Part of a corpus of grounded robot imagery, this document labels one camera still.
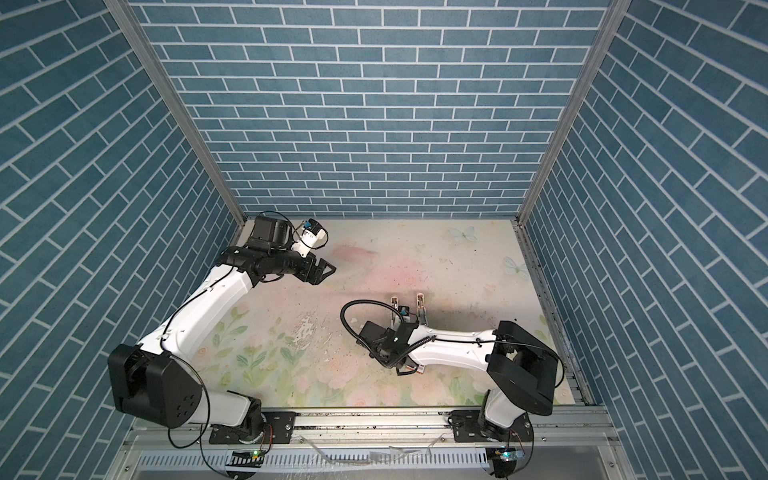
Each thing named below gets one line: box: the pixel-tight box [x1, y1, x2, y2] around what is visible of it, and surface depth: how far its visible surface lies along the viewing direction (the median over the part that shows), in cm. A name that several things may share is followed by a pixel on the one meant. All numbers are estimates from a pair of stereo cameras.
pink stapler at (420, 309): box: [416, 292, 428, 325], surface depth 95 cm
